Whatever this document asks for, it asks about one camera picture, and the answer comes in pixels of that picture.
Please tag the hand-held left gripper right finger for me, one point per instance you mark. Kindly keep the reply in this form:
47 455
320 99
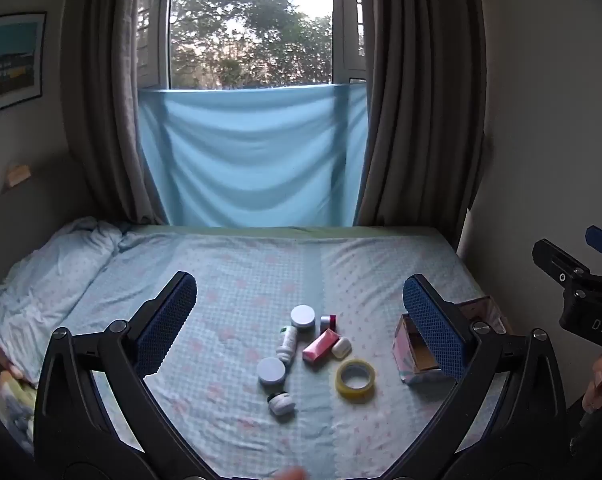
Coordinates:
433 325

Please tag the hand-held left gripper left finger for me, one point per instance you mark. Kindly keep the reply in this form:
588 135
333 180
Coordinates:
163 325

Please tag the pink cardboard box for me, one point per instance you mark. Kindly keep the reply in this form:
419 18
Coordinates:
410 360

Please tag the white earbud case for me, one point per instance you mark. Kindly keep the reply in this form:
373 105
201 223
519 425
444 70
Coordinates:
341 348

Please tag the round white jar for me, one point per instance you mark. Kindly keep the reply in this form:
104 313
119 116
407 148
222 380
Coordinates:
271 371
302 317

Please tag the person's right hand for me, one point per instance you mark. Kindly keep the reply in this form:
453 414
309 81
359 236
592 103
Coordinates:
597 382

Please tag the checked bow-print bed sheet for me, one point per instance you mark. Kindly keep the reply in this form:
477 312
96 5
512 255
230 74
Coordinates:
241 270

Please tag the small red-capped jar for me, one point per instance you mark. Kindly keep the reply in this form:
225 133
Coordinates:
328 322

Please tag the yellow tape roll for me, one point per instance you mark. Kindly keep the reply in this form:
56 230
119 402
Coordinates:
342 385

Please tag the pink rectangular box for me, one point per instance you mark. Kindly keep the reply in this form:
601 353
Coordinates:
320 347

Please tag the white bottle green label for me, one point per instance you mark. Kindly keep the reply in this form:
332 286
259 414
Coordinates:
287 344

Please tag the crumpled light blue quilt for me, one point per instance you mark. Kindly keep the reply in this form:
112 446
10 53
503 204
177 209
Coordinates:
46 270

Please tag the small white jar dark cap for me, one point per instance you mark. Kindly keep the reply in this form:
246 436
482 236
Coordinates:
281 403

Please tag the yellow patterned cloth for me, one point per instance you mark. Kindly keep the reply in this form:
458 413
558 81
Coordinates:
15 405

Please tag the light blue hanging cloth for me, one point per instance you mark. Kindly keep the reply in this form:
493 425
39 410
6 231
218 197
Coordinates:
251 160

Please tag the grey curtain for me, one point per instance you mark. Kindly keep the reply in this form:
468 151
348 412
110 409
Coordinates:
421 90
111 85

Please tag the window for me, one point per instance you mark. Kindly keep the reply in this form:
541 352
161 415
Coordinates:
251 25

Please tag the small tan wall object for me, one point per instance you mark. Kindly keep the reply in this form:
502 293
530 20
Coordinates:
19 174

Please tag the wall poster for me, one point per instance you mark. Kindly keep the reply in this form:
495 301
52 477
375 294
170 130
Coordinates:
11 65

